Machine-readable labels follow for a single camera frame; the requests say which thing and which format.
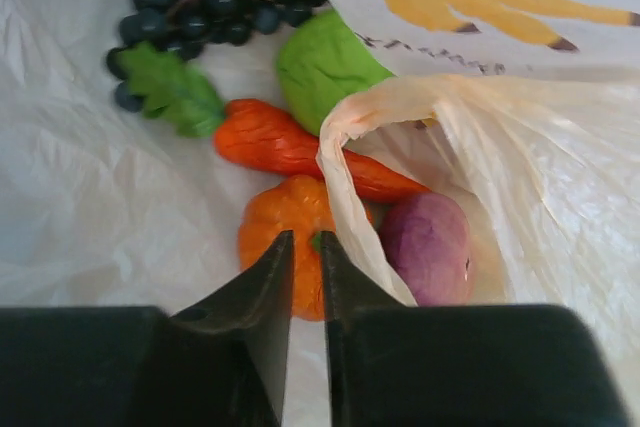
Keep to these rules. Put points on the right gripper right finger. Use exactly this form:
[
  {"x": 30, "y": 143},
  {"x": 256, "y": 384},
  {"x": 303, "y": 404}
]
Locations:
[{"x": 370, "y": 348}]

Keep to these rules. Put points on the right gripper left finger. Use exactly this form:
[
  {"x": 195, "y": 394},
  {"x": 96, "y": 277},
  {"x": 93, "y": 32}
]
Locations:
[{"x": 223, "y": 360}]

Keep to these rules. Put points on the peach plastic grocery bag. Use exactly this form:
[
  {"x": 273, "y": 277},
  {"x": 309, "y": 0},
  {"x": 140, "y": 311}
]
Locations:
[{"x": 531, "y": 124}]

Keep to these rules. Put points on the green toy apple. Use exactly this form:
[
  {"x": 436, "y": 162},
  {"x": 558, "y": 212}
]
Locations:
[{"x": 322, "y": 63}]

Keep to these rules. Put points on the purple toy onion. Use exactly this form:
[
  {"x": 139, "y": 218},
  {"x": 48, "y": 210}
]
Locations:
[{"x": 427, "y": 241}]

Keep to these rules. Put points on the orange toy carrot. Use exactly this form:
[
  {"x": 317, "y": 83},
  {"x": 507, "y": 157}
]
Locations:
[{"x": 262, "y": 137}]

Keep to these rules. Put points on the dark toy grape bunch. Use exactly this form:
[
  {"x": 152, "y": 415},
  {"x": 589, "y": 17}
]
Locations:
[{"x": 161, "y": 38}]

